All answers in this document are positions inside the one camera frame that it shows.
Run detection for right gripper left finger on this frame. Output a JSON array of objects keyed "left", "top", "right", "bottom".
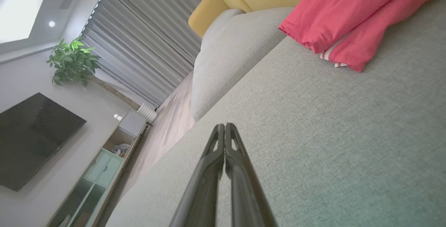
[{"left": 170, "top": 123, "right": 226, "bottom": 227}]

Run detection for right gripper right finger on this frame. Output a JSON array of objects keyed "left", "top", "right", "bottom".
[{"left": 225, "top": 123, "right": 278, "bottom": 227}]

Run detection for red shorts with white stripe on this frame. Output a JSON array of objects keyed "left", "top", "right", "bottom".
[{"left": 278, "top": 0, "right": 446, "bottom": 72}]

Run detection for grey plush toy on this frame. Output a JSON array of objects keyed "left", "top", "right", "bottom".
[{"left": 112, "top": 143, "right": 130, "bottom": 158}]

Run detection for pale green television cabinet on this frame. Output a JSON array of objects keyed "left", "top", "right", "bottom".
[{"left": 45, "top": 109, "right": 151, "bottom": 227}]

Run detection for white ribbed plant pot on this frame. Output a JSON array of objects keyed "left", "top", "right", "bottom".
[{"left": 137, "top": 103, "right": 158, "bottom": 123}]

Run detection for grey fabric sofa seat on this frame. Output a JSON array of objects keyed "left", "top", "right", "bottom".
[{"left": 105, "top": 0, "right": 446, "bottom": 227}]

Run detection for grey sofa back cushion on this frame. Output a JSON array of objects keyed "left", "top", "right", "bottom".
[{"left": 191, "top": 7, "right": 295, "bottom": 122}]

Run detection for black flat television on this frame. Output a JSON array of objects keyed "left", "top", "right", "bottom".
[{"left": 0, "top": 92, "right": 87, "bottom": 192}]

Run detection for grey pleated curtain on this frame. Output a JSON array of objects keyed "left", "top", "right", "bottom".
[{"left": 81, "top": 0, "right": 218, "bottom": 107}]

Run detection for green leafy house plant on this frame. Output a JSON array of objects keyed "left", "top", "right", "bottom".
[{"left": 46, "top": 36, "right": 141, "bottom": 111}]

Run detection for bright ceiling light panel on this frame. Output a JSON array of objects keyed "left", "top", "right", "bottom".
[{"left": 0, "top": 0, "right": 54, "bottom": 44}]

